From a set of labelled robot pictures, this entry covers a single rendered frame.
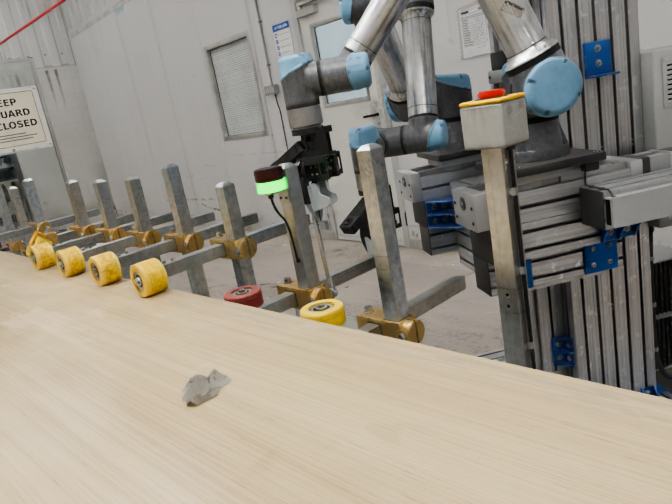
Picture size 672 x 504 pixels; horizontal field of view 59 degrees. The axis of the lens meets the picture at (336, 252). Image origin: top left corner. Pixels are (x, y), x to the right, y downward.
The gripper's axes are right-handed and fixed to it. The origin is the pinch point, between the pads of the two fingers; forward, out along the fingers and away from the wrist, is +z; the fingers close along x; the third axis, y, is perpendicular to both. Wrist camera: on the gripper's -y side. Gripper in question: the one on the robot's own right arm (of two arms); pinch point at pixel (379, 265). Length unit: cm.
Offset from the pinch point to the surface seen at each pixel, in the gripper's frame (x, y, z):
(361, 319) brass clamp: -21.6, -29.4, -0.1
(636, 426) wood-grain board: -83, -52, -7
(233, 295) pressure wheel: -0.4, -44.1, -8.1
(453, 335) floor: 73, 118, 83
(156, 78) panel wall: 591, 271, -103
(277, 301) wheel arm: -1.6, -34.5, -3.2
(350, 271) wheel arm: -1.5, -11.6, -2.4
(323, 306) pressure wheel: -25.8, -41.7, -8.2
